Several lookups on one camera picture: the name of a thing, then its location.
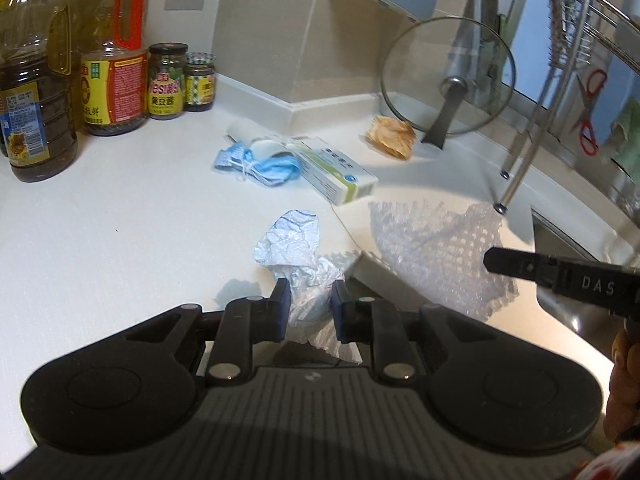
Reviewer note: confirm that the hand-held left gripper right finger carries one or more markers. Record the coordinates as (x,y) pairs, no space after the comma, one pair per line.
(340,311)

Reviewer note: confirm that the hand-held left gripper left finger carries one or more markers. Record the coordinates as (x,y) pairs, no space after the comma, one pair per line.
(282,306)

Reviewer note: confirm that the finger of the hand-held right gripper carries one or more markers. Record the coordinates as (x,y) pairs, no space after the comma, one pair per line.
(515,264)

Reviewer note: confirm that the white foil wrapper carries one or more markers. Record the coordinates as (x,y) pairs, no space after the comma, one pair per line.
(290,247)

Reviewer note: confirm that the clear bubble wrap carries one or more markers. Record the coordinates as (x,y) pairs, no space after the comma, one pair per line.
(430,255)

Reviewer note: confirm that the person's right hand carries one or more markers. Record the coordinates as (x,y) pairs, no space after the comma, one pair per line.
(622,390)

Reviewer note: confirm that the stainless steel sink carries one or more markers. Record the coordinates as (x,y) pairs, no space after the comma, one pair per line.
(565,235)

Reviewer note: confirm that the white green medicine box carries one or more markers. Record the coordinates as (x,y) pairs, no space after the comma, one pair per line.
(335,175)

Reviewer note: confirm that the blue face mask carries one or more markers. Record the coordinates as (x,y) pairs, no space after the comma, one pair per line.
(272,169)

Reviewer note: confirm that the green cloth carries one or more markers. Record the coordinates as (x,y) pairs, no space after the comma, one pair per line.
(626,142)

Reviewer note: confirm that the red scissors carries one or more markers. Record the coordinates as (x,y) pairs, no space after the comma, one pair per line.
(589,127)

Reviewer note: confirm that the white paper tube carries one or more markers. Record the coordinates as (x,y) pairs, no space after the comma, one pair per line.
(250,132)

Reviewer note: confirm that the crumpled brown wrapper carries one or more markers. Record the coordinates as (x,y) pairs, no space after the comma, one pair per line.
(392,136)

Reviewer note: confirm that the red patterned clothing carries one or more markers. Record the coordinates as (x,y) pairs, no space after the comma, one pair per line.
(612,465)

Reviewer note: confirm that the glass pot lid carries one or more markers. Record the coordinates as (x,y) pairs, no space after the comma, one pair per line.
(425,75)

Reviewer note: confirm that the small dark lid jar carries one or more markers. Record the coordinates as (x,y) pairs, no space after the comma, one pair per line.
(200,87)

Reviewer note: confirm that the green label sauce jar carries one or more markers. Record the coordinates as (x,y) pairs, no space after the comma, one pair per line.
(166,92)

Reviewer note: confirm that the steel dish rack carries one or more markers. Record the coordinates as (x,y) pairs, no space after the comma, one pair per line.
(575,25)

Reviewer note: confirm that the dark oil bottle blue label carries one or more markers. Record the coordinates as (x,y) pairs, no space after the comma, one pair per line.
(35,110)

